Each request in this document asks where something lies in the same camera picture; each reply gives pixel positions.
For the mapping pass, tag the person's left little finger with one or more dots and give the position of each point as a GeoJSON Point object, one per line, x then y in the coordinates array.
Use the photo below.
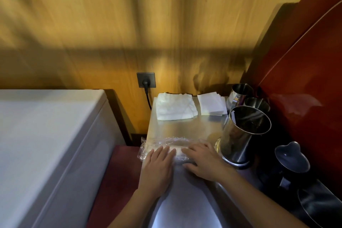
{"type": "Point", "coordinates": [149, 155]}

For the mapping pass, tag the white folded towel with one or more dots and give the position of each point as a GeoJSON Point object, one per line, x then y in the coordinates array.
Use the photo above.
{"type": "Point", "coordinates": [175, 106]}

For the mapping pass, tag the person's right forearm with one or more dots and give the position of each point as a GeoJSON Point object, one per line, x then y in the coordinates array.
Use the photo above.
{"type": "Point", "coordinates": [256, 203]}

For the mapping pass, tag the stack of white paper napkins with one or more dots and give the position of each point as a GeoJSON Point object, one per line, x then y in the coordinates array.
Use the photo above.
{"type": "Point", "coordinates": [211, 103]}

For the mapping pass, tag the person's left hand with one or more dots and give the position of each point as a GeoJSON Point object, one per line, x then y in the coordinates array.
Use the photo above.
{"type": "Point", "coordinates": [156, 174]}

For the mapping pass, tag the white chest freezer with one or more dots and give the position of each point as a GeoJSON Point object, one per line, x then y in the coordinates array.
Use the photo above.
{"type": "Point", "coordinates": [45, 150]}

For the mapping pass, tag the grey wall socket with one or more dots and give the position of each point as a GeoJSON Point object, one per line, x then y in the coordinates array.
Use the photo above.
{"type": "Point", "coordinates": [149, 77]}

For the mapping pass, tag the large black pitcher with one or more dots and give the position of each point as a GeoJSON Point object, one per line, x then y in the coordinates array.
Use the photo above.
{"type": "Point", "coordinates": [320, 203]}

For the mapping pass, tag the small steel cup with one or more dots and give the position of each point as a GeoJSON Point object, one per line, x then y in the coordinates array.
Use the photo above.
{"type": "Point", "coordinates": [237, 94]}
{"type": "Point", "coordinates": [257, 103]}

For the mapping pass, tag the person's left forearm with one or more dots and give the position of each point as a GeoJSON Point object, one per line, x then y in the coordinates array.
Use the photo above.
{"type": "Point", "coordinates": [133, 211]}

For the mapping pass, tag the person's left middle finger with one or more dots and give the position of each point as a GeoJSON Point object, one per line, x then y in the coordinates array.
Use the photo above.
{"type": "Point", "coordinates": [166, 153]}

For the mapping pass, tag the person's right thumb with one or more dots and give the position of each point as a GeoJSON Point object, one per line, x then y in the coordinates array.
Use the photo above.
{"type": "Point", "coordinates": [190, 167]}

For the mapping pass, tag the black spouted pitcher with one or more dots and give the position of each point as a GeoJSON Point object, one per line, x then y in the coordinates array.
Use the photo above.
{"type": "Point", "coordinates": [291, 161]}

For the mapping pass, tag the glossy red cabinet panel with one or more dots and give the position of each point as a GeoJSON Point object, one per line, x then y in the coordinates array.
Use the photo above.
{"type": "Point", "coordinates": [307, 62]}

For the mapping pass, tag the large steel cup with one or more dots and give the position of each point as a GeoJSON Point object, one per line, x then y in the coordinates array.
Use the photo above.
{"type": "Point", "coordinates": [237, 139]}

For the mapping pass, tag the person's right hand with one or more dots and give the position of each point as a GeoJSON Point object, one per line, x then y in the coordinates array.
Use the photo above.
{"type": "Point", "coordinates": [211, 163]}

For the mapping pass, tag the clear plastic packet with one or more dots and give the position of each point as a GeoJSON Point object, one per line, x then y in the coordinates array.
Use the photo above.
{"type": "Point", "coordinates": [160, 143]}

